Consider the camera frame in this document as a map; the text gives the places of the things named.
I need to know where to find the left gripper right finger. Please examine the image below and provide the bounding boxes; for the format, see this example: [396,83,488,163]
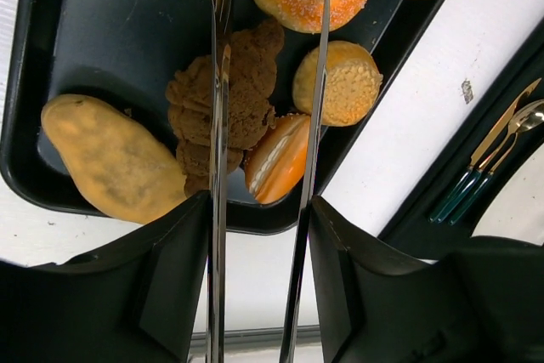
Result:
[309,197,543,362]

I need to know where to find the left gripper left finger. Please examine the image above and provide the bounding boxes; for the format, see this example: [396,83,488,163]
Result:
[1,193,211,362]

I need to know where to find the orange cream sandwich bun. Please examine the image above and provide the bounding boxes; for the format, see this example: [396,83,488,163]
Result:
[244,114,310,204]

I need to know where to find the round sesame bun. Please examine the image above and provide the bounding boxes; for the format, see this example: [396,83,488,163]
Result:
[292,41,383,127]

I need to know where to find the metal tongs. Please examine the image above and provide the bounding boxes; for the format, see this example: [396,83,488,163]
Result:
[206,0,331,362]

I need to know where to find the long yellow bread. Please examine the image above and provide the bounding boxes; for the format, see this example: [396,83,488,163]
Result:
[41,94,187,224]

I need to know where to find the white square plate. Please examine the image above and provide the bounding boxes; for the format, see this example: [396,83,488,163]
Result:
[473,157,543,246]

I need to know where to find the black placemat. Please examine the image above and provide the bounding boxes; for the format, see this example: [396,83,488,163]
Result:
[379,47,543,259]

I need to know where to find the brown chocolate croissant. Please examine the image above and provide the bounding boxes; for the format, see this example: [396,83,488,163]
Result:
[166,18,285,196]

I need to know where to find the aluminium rail front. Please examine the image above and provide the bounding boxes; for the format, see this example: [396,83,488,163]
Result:
[190,325,320,348]

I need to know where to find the gold knife green handle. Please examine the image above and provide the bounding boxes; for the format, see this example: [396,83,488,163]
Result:
[428,77,541,223]

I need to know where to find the gold spoon green handle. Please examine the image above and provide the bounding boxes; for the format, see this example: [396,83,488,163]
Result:
[448,99,543,225]

